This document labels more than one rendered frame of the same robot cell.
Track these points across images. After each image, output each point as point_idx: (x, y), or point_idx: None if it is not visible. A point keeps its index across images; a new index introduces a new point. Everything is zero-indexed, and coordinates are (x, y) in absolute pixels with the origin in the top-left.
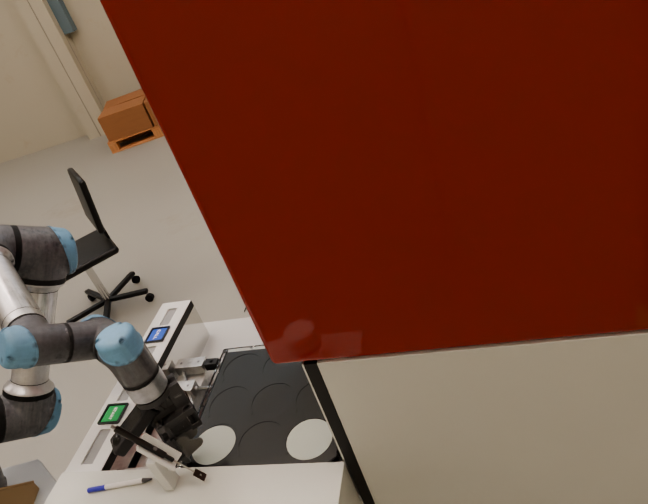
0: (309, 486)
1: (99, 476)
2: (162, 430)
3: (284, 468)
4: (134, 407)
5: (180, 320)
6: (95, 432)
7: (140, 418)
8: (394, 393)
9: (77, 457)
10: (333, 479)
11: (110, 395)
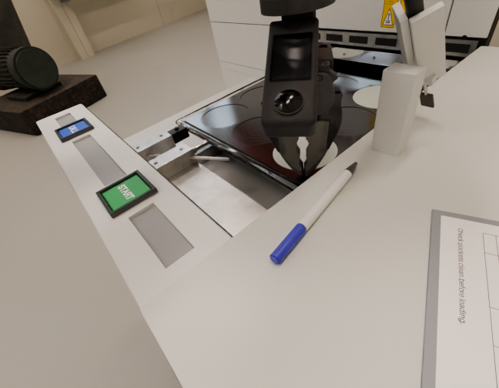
0: None
1: (252, 237)
2: (333, 71)
3: (457, 70)
4: (271, 43)
5: (92, 113)
6: (123, 226)
7: (315, 37)
8: None
9: (138, 270)
10: None
11: (79, 191)
